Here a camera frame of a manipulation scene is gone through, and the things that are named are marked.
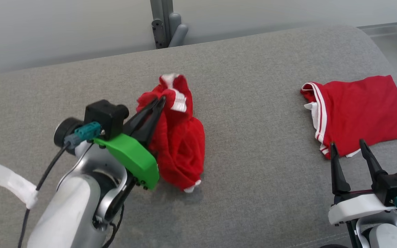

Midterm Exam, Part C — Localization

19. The grey metal frame rail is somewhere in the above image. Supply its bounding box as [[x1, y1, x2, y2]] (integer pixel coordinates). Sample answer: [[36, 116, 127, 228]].
[[357, 21, 397, 37]]

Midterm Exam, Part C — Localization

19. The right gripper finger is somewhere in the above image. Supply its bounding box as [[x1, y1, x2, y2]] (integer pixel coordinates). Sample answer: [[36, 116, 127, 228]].
[[329, 142, 352, 196], [358, 139, 387, 192]]

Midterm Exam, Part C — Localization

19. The teal left camera connector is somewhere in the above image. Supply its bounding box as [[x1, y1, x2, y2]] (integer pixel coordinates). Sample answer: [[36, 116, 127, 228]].
[[64, 121, 102, 147]]

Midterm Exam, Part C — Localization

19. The grey rounded tube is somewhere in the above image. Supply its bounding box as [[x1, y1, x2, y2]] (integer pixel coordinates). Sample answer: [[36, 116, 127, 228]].
[[168, 13, 189, 48]]

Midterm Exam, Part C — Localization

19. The red shorts white waistband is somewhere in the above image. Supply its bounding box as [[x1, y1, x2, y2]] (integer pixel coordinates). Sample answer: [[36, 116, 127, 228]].
[[136, 73, 206, 193]]

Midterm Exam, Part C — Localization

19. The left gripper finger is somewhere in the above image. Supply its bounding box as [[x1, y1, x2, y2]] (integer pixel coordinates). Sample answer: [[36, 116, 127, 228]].
[[138, 97, 167, 147], [123, 96, 167, 133]]

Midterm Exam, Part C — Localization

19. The thin black looped cable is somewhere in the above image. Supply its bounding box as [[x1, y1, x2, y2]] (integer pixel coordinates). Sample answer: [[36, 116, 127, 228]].
[[100, 203, 126, 248]]

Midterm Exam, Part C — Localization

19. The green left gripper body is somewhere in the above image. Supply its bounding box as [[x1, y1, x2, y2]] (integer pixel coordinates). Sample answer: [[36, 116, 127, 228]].
[[93, 134, 160, 190]]

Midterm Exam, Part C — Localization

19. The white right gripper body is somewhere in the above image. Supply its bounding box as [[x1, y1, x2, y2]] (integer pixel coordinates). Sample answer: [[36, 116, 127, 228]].
[[328, 189, 397, 226]]

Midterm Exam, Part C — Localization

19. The black left camera cable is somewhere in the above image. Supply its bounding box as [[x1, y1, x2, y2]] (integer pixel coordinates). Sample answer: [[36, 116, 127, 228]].
[[18, 143, 71, 248]]

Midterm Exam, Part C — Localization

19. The red basketball jersey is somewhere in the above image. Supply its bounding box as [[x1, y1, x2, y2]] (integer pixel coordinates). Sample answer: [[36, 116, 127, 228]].
[[300, 75, 397, 160]]

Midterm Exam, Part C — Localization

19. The grey fabric sofa cushion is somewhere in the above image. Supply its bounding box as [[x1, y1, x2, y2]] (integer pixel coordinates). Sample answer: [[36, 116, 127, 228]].
[[0, 25, 397, 248]]

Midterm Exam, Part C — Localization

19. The white tape strip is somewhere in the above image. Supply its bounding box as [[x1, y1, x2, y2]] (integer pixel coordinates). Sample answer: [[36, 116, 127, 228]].
[[0, 156, 39, 210]]

